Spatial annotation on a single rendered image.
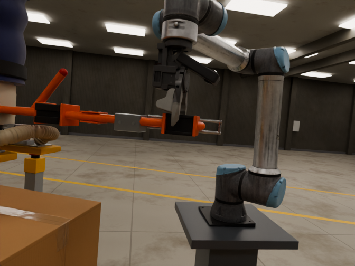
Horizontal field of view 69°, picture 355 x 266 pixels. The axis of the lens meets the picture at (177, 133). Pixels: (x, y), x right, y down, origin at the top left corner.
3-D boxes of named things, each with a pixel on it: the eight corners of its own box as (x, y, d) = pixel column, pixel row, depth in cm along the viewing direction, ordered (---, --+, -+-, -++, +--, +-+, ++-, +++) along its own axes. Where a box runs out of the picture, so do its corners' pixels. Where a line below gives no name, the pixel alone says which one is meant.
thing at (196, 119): (160, 133, 63) (162, 113, 63) (167, 132, 70) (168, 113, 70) (195, 136, 61) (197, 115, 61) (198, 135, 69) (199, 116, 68)
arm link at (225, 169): (223, 190, 148) (224, 160, 147) (252, 197, 138) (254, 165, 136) (209, 197, 136) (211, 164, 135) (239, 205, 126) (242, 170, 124)
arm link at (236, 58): (239, 54, 136) (149, 2, 82) (262, 52, 128) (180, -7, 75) (237, 77, 137) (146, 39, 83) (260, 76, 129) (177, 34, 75)
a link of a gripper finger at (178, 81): (174, 108, 64) (179, 78, 67) (180, 109, 63) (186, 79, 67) (170, 98, 59) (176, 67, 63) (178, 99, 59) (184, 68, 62)
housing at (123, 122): (112, 130, 66) (113, 112, 66) (122, 129, 73) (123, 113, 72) (139, 132, 65) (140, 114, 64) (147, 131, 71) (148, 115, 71)
